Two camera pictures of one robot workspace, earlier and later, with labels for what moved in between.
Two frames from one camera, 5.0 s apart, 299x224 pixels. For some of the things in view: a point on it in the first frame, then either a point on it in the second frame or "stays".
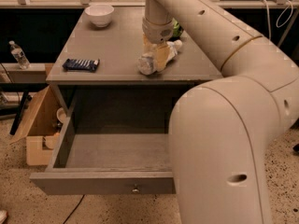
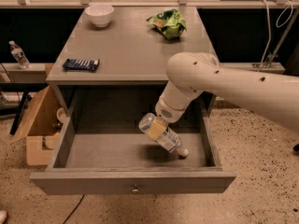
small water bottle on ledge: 19,55 stays
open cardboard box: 42,129 stays
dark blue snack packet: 79,64 stays
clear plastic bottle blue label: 148,63 -> 169,139
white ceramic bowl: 99,15 stays
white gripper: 156,33 -> 165,112
